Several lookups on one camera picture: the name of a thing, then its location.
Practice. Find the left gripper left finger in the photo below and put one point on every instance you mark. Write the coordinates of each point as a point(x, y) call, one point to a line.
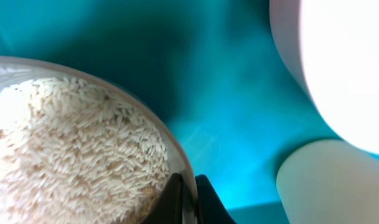
point(168, 208)

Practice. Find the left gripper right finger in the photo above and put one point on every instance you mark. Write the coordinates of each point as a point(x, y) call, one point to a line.
point(210, 209)

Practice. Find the small white cup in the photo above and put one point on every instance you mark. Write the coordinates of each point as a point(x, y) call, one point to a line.
point(329, 182)

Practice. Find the white bowl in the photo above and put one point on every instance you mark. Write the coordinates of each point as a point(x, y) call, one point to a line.
point(331, 48)

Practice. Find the teal serving tray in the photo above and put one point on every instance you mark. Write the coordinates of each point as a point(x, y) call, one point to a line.
point(210, 71)

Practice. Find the grey bowl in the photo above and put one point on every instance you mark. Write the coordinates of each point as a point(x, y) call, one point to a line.
point(14, 70)

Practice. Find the white rice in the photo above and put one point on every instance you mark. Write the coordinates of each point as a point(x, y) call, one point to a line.
point(74, 152)

